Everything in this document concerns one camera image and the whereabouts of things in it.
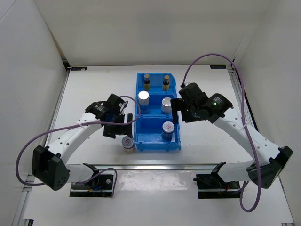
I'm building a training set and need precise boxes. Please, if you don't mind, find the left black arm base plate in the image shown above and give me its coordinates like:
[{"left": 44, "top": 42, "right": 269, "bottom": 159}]
[{"left": 69, "top": 168, "right": 117, "bottom": 198}]

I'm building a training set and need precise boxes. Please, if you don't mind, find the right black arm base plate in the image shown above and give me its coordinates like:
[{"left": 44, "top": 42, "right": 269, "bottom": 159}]
[{"left": 193, "top": 166, "right": 241, "bottom": 199}]

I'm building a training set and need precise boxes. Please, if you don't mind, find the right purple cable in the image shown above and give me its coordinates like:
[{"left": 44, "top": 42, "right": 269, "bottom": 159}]
[{"left": 181, "top": 53, "right": 262, "bottom": 213}]

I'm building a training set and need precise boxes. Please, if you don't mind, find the yellow-label small brown bottle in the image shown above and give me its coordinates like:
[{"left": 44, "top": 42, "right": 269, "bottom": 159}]
[
  {"left": 162, "top": 75, "right": 170, "bottom": 91},
  {"left": 143, "top": 74, "right": 151, "bottom": 91}
]

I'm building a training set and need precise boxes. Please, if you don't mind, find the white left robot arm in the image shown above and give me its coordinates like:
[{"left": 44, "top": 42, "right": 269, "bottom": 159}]
[{"left": 32, "top": 94, "right": 134, "bottom": 191}]

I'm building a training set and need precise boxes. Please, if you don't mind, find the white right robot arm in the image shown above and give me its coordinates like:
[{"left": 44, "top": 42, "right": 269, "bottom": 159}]
[{"left": 171, "top": 82, "right": 293, "bottom": 189}]

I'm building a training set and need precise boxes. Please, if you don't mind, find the white-lid spice jar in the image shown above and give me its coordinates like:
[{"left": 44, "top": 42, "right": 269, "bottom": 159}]
[
  {"left": 121, "top": 136, "right": 135, "bottom": 153},
  {"left": 161, "top": 121, "right": 175, "bottom": 141}
]

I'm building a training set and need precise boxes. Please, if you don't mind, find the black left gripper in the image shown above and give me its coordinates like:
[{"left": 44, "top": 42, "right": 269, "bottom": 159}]
[{"left": 103, "top": 113, "right": 133, "bottom": 138}]

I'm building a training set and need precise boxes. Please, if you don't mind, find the blue three-compartment plastic bin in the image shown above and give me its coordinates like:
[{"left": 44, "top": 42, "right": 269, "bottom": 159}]
[{"left": 134, "top": 73, "right": 181, "bottom": 152}]

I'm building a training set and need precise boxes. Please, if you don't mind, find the blue-label silver-lid shaker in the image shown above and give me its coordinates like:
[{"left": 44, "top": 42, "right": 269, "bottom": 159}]
[
  {"left": 138, "top": 91, "right": 150, "bottom": 114},
  {"left": 161, "top": 97, "right": 172, "bottom": 114}
]

